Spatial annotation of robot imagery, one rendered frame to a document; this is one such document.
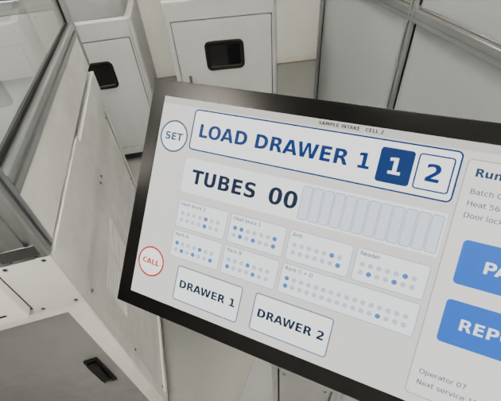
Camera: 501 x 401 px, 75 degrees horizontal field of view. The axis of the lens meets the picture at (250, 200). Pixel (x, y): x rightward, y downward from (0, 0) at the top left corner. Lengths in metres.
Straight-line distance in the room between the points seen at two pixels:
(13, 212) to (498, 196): 0.60
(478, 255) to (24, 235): 0.60
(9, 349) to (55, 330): 0.11
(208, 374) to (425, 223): 1.21
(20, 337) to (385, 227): 0.76
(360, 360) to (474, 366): 0.10
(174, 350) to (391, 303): 1.24
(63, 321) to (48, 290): 0.13
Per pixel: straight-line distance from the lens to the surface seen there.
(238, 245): 0.40
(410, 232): 0.37
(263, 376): 1.40
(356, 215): 0.36
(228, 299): 0.42
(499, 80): 1.13
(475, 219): 0.38
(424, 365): 0.41
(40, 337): 0.89
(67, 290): 0.73
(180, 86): 0.45
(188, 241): 0.43
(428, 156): 0.37
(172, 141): 0.44
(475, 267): 0.38
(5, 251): 0.65
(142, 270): 0.48
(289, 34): 3.82
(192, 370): 1.48
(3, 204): 0.58
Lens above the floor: 1.37
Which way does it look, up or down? 43 degrees down
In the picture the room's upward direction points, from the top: 5 degrees counter-clockwise
